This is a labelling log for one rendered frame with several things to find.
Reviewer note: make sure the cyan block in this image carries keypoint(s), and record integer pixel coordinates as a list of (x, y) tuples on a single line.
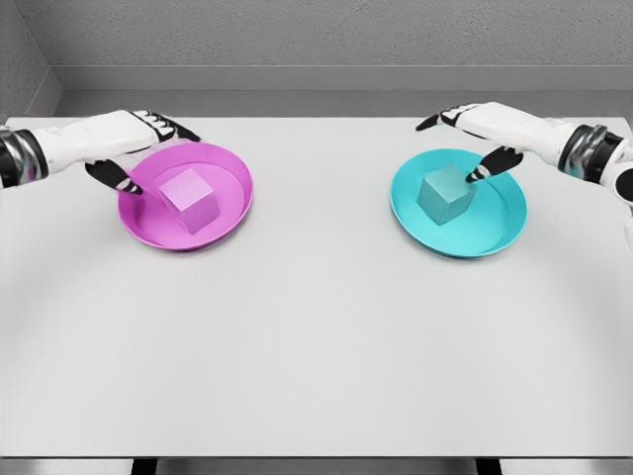
[(442, 198)]

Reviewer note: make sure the pink block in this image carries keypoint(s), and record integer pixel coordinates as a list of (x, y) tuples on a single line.
[(190, 200)]

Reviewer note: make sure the cyan plate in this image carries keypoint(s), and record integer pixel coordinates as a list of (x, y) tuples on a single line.
[(460, 232)]

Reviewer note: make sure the pink plate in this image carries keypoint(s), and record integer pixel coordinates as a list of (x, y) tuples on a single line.
[(195, 232)]

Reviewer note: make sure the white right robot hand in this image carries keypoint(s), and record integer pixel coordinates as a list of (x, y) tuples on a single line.
[(494, 121)]

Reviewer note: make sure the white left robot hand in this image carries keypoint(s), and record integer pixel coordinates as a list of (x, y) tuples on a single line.
[(116, 132)]

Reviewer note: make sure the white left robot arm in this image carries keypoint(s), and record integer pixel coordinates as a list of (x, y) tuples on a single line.
[(37, 148)]

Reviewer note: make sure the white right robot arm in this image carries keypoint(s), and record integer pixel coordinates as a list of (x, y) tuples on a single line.
[(591, 146)]

